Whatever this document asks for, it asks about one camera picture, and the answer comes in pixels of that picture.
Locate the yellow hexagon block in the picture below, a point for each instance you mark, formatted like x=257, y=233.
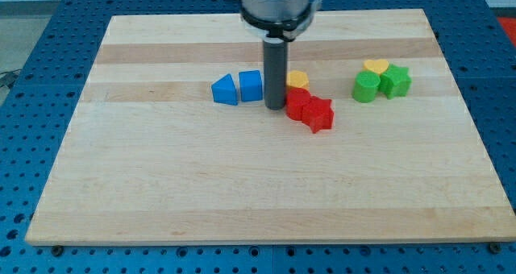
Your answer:
x=297, y=79

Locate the blue cube block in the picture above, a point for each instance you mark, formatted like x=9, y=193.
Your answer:
x=250, y=84

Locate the wooden board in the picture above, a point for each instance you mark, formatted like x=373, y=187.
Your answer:
x=150, y=159

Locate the green star block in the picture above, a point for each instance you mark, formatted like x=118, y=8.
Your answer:
x=395, y=81

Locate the yellow heart block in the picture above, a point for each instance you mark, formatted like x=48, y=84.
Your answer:
x=378, y=66

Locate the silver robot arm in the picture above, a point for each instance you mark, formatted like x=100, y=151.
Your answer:
x=274, y=10

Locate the red star block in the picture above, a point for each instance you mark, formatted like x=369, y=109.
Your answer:
x=317, y=114

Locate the blue triangle block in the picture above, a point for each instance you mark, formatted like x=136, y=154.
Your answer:
x=224, y=91

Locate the green circle block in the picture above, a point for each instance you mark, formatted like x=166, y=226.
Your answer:
x=366, y=86

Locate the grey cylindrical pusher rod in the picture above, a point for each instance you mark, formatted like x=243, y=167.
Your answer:
x=275, y=61

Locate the red circle block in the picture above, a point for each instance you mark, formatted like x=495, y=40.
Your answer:
x=296, y=99

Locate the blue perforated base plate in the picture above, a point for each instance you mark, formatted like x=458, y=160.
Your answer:
x=38, y=109

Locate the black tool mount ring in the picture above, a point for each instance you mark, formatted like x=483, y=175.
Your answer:
x=287, y=30

